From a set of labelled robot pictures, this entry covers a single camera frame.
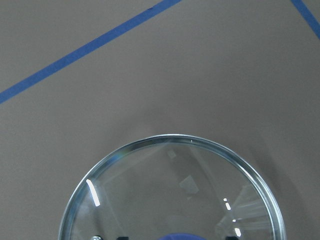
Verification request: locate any glass pot lid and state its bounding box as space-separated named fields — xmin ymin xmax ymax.
xmin=58 ymin=134 xmax=287 ymax=240

